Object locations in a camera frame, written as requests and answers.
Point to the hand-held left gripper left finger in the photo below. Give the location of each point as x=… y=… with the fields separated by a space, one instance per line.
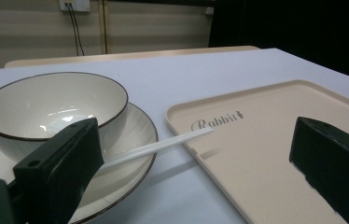
x=60 y=168

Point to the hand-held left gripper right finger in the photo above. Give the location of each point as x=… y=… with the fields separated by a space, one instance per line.
x=334 y=161

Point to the white chopstick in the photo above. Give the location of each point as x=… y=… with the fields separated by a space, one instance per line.
x=163 y=144

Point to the white bowl with dark rim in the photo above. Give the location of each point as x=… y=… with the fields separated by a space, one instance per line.
x=54 y=99

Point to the beige plastic tray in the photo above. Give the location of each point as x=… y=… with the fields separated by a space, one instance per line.
x=256 y=161

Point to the white plate with dark rim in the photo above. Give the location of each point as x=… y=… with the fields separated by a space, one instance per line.
x=132 y=133

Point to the black curtain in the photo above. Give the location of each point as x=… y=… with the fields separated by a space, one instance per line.
x=287 y=28

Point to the white wall socket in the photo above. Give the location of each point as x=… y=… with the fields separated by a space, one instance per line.
x=80 y=4

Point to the small white wall fitting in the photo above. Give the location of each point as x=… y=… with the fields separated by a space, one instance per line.
x=209 y=11

